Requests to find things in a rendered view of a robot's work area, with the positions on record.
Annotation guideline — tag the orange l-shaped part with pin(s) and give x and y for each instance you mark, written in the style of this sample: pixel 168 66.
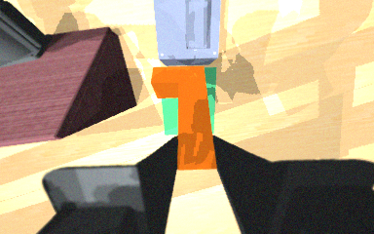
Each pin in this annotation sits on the orange l-shaped part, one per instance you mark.
pixel 195 140

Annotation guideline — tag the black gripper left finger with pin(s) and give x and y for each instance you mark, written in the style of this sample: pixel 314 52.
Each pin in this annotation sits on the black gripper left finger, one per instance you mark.
pixel 147 186

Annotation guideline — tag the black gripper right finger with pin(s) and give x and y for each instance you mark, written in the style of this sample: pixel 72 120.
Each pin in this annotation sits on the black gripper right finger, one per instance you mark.
pixel 259 190

